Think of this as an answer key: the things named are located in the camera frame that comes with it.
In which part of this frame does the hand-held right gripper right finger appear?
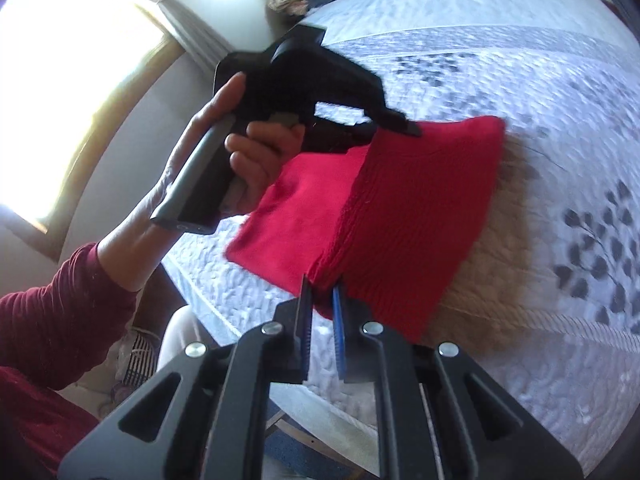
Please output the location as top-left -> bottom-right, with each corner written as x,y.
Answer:
332,284 -> 584,480

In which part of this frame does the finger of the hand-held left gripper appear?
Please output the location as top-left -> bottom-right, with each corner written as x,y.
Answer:
302,117 -> 377,155
364,97 -> 422,138

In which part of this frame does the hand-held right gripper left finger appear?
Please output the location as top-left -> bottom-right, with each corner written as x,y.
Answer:
57,274 -> 314,480

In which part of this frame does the red knitted sweater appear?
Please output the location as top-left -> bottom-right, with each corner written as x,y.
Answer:
225,115 -> 507,344

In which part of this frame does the person's left forearm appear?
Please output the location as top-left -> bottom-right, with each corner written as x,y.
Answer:
0,220 -> 166,396

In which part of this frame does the person's left hand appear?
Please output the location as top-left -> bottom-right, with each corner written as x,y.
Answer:
117,72 -> 307,267

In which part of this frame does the beige curtain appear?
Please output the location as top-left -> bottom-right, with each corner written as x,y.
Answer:
125,0 -> 283,73

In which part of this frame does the person's white trouser leg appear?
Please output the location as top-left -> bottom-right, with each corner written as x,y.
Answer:
156,305 -> 238,363

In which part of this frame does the light blue bed sheet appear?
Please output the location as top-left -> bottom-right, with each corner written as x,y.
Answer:
300,0 -> 626,63

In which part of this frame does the white quilted bedspread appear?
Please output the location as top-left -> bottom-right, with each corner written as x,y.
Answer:
162,22 -> 640,480

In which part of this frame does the bright window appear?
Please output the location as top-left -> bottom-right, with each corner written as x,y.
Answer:
0,0 -> 182,248

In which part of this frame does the person's dark red shirt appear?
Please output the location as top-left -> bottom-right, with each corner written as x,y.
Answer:
0,364 -> 103,480

